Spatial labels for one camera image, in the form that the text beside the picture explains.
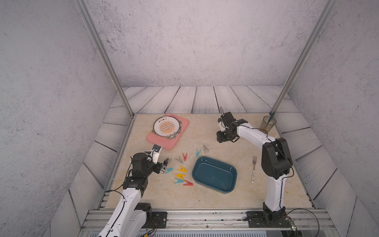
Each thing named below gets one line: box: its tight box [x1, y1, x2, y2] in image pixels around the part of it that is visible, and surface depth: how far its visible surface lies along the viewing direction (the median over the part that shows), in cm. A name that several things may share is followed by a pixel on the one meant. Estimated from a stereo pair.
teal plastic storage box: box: [191, 156, 238, 195], surface depth 90 cm
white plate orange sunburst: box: [152, 115, 181, 137], surface depth 113 cm
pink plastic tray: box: [146, 113, 190, 151], surface depth 107 cm
